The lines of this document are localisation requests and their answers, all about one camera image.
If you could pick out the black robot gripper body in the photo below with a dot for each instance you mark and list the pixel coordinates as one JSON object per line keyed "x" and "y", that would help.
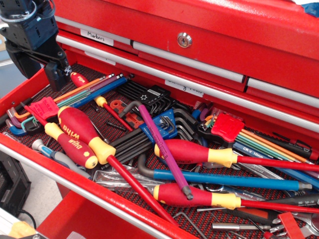
{"x": 31, "y": 36}

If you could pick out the big red yellow screwdriver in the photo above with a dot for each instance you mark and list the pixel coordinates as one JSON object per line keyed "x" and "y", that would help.
{"x": 76, "y": 123}

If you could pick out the red yellow screwdriver right lower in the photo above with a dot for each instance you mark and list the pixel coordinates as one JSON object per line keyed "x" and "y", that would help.
{"x": 171, "y": 195}

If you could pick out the white Markers label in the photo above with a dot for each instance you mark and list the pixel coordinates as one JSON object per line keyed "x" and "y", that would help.
{"x": 97, "y": 37}

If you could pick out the blue holder black Allen keys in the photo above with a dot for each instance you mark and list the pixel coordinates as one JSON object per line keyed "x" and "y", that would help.
{"x": 170, "y": 124}

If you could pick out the red yellow screwdriver right upper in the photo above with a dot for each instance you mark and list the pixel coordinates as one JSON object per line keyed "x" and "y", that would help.
{"x": 186, "y": 152}

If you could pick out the silver chest lock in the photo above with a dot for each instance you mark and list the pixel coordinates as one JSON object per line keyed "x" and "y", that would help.
{"x": 184, "y": 40}

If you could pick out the black red pen tool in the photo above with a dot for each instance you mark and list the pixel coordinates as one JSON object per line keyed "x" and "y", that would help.
{"x": 297, "y": 146}

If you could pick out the grey blue precision screwdriver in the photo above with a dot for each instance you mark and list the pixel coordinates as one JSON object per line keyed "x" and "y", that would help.
{"x": 58, "y": 157}

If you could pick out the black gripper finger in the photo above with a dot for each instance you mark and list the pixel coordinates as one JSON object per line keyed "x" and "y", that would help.
{"x": 57, "y": 76}

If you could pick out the red tool chest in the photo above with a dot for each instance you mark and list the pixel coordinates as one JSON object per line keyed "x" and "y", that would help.
{"x": 265, "y": 48}

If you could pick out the black box on floor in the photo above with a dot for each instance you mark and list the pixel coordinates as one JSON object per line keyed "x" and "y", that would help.
{"x": 14, "y": 185}

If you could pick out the white drawer label right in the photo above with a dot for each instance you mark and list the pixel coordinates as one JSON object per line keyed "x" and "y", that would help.
{"x": 184, "y": 88}

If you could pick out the rainbow Allen key set left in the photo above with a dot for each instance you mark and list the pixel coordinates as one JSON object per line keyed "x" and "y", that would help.
{"x": 47, "y": 107}

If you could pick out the open red drawer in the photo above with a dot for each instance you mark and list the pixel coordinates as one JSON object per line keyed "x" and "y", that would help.
{"x": 110, "y": 214}

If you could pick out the silver bit holder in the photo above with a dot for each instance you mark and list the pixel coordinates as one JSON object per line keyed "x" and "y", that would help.
{"x": 238, "y": 227}

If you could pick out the rainbow allen key set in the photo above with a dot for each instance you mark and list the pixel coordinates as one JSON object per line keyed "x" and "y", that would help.
{"x": 47, "y": 107}
{"x": 230, "y": 132}

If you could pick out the small red yellow Wiha screwdriver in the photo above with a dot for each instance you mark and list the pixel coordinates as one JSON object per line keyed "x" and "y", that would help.
{"x": 77, "y": 150}

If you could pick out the thin red yellow screwdriver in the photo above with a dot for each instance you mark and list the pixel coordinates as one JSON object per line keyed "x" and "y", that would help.
{"x": 99, "y": 99}

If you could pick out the rainbow Allen key set right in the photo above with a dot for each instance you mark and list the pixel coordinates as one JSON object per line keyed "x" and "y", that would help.
{"x": 230, "y": 132}

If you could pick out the black Torx key set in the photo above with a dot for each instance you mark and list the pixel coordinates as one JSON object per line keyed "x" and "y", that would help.
{"x": 156, "y": 99}

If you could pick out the violet Allen key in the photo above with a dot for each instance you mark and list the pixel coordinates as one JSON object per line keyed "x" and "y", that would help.
{"x": 168, "y": 157}

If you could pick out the large blue Allen key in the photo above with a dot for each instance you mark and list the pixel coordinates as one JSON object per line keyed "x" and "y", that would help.
{"x": 242, "y": 181}

